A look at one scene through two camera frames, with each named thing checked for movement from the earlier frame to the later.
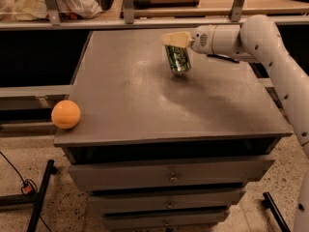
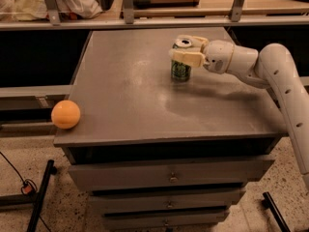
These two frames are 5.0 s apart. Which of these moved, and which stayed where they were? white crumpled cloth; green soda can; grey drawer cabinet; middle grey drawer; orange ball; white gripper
Moved: green soda can; white gripper
Stayed: orange ball; grey drawer cabinet; middle grey drawer; white crumpled cloth
